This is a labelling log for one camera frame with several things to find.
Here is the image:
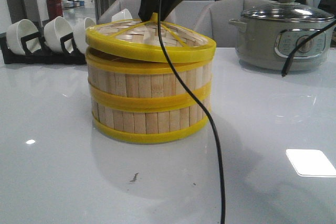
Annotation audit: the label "woven bamboo steamer lid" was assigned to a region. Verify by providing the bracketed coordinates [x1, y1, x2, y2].
[86, 14, 216, 63]

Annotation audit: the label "grey chair left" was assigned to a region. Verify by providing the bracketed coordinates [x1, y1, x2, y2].
[98, 0, 141, 24]

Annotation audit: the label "white cabinet background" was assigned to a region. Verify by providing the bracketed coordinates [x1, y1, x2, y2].
[172, 0, 215, 29]

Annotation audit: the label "white bowl right tilted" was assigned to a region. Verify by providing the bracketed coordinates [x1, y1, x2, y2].
[111, 8, 133, 22]

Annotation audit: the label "red bin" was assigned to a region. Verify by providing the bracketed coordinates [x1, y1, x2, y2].
[46, 0, 63, 20]

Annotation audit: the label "grey electric cooking pot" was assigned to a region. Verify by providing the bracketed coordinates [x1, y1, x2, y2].
[229, 16, 333, 71]

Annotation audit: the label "glass pot lid with knob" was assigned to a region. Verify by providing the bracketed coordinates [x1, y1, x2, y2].
[241, 0, 334, 23]

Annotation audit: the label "black bowl rack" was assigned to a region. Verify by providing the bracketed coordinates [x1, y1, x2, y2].
[1, 32, 86, 65]

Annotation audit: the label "bamboo steamer tier yellow rims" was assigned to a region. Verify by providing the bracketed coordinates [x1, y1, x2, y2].
[91, 99, 208, 144]

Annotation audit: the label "white bowl far left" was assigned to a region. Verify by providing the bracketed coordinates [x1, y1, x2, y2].
[6, 19, 38, 55]

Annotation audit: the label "black cable right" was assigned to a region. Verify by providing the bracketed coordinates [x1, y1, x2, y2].
[157, 0, 336, 224]

